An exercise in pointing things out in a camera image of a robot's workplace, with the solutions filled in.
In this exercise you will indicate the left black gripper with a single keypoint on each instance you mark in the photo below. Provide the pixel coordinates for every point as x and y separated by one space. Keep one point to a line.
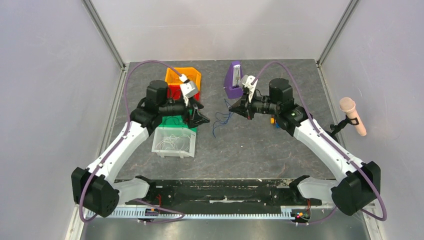
196 118

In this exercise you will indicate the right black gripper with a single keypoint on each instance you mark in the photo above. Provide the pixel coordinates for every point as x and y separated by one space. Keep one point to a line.
247 106

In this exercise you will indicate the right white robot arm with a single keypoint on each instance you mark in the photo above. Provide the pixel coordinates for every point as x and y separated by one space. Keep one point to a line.
355 181

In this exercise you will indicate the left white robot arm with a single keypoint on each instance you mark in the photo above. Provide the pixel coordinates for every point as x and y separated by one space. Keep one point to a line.
94 187

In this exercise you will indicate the purple metronome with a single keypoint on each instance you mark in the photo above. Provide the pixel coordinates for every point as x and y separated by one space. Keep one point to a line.
232 81

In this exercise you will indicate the green plastic bin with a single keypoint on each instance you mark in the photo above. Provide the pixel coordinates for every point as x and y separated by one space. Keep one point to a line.
175 122

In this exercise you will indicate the red plastic bin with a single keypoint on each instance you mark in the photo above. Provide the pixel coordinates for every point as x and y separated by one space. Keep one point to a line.
174 92

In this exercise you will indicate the clear white plastic bin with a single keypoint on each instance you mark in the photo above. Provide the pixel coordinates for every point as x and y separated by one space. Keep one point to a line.
174 142

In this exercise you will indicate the orange plastic bin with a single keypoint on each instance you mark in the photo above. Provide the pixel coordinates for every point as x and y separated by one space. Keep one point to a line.
173 79

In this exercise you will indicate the pink microphone on stand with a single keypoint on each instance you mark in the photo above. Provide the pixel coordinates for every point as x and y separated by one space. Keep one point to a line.
348 106

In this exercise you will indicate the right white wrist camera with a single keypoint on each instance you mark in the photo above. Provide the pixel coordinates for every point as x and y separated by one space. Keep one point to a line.
249 82

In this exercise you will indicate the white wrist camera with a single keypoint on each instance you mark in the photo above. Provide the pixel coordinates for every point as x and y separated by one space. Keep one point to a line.
188 88
249 82

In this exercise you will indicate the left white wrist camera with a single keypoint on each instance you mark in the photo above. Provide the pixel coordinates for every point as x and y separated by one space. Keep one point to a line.
188 88

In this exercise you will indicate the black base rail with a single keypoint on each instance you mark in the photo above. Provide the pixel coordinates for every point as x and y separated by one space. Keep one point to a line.
226 196

